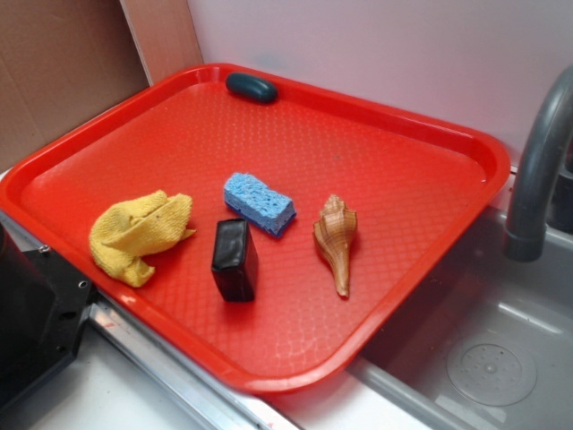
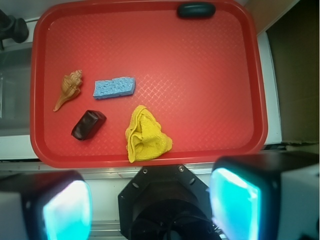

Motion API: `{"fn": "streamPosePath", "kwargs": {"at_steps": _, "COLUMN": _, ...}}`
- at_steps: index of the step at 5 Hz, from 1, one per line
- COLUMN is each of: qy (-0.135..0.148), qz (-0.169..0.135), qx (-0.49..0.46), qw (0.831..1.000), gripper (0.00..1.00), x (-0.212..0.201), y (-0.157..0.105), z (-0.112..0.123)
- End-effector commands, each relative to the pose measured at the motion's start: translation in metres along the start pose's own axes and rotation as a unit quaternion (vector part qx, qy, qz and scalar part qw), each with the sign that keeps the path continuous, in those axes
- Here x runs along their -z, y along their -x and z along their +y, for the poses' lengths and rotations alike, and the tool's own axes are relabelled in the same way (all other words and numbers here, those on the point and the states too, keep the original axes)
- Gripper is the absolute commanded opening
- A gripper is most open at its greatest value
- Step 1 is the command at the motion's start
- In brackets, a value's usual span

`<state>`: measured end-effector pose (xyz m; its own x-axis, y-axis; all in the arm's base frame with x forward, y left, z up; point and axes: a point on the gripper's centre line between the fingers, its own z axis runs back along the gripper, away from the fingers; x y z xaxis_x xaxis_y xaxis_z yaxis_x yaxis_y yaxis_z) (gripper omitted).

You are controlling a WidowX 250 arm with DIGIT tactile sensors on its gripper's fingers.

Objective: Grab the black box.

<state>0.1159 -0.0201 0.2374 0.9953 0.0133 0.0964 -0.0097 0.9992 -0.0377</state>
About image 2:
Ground black box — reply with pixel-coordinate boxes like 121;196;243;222
71;110;107;141

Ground grey toy sink basin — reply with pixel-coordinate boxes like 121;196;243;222
0;47;32;137

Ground brown conch seashell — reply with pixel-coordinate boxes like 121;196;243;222
53;69;83;112

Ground red plastic tray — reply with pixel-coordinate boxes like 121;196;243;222
30;0;268;168

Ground grey sink faucet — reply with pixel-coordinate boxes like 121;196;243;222
0;10;29;51

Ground yellow cloth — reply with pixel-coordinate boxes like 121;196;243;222
125;105;173;163

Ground blue sponge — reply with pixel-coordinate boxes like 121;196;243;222
93;76;136;100

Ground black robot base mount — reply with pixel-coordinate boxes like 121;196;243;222
118;165;221;240

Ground gripper right finger with pad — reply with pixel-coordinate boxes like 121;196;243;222
209;151;320;240

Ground gripper left finger with pad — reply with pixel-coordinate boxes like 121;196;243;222
0;170;93;240

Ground dark teal oval case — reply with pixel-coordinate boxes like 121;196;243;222
176;2;216;18

